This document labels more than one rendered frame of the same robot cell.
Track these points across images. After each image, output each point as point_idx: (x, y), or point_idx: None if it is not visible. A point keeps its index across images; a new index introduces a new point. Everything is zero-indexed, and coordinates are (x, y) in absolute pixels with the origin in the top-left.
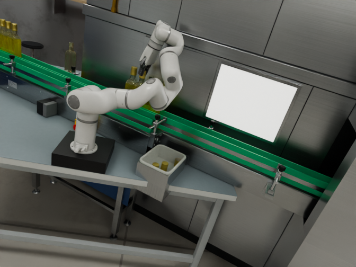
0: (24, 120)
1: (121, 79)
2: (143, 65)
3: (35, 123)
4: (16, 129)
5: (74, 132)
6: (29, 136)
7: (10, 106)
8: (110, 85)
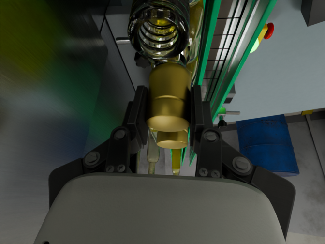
0: (256, 83)
1: (115, 101)
2: (242, 177)
3: (256, 74)
4: (287, 73)
5: (314, 15)
6: (306, 53)
7: (228, 104)
8: (127, 96)
